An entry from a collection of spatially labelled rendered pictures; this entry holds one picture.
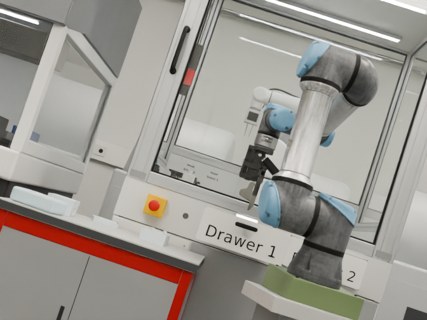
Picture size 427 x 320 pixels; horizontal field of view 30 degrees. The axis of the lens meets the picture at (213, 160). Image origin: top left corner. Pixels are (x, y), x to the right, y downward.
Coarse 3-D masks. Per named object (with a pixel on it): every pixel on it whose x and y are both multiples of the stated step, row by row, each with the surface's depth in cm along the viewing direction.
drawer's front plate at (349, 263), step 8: (296, 240) 287; (288, 248) 287; (296, 248) 287; (288, 256) 287; (344, 256) 286; (352, 256) 286; (288, 264) 287; (344, 264) 286; (352, 264) 286; (360, 264) 286; (344, 272) 286; (352, 272) 286; (360, 272) 286; (344, 280) 286; (352, 280) 286; (360, 280) 286
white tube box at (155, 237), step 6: (144, 228) 256; (144, 234) 256; (150, 234) 256; (156, 234) 256; (162, 234) 256; (144, 240) 256; (150, 240) 256; (156, 240) 256; (162, 240) 256; (162, 246) 256
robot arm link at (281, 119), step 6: (276, 108) 258; (282, 108) 254; (270, 114) 258; (276, 114) 254; (282, 114) 254; (288, 114) 254; (294, 114) 258; (270, 120) 257; (276, 120) 254; (282, 120) 254; (288, 120) 254; (270, 126) 260; (276, 126) 254; (282, 126) 254; (288, 126) 254; (282, 132) 259; (288, 132) 258
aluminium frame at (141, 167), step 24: (192, 0) 298; (192, 24) 296; (192, 48) 297; (168, 72) 295; (168, 96) 294; (168, 120) 295; (144, 144) 293; (408, 144) 291; (144, 168) 293; (408, 168) 290; (192, 192) 291; (216, 192) 292; (408, 192) 290; (384, 216) 289; (360, 240) 290; (384, 240) 288
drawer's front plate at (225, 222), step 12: (204, 216) 257; (216, 216) 257; (228, 216) 256; (204, 228) 256; (216, 228) 256; (228, 228) 256; (240, 228) 256; (264, 228) 256; (204, 240) 256; (216, 240) 256; (228, 240) 256; (252, 240) 256; (264, 240) 256; (276, 240) 256; (288, 240) 255; (240, 252) 255; (252, 252) 255; (264, 252) 255; (276, 252) 255; (276, 264) 255
